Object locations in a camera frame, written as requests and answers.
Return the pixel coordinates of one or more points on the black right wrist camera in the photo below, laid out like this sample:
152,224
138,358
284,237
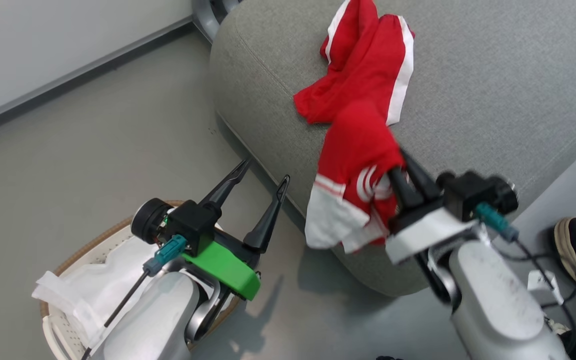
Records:
468,192

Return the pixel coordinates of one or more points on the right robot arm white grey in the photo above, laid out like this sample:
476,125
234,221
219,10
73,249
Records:
493,300

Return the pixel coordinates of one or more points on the grey fabric sofa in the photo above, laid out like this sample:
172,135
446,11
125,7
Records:
493,75

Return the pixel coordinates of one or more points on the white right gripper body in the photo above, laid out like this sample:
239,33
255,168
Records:
428,230

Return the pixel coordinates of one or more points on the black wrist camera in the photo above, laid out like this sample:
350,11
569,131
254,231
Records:
468,192
193,220

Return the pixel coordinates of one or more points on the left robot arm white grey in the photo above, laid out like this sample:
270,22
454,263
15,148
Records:
153,315

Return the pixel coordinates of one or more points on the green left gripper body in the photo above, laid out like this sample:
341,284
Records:
223,270

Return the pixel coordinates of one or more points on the white laundry basket brown rim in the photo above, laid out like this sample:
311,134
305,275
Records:
53,335

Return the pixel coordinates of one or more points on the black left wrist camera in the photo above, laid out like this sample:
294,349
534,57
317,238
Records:
193,220

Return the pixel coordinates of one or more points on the small white plastic piece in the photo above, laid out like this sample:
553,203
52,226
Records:
543,287

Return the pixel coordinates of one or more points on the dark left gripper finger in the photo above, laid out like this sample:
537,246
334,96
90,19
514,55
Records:
270,215
228,185

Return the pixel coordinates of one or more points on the grey partition post with foot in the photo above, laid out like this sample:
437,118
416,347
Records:
208,17

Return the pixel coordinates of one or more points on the white garment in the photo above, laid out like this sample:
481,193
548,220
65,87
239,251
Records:
98,280

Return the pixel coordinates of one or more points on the red white sports jersey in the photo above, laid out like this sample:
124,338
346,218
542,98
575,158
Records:
363,135

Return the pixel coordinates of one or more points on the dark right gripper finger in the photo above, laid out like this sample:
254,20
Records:
420,175
405,187

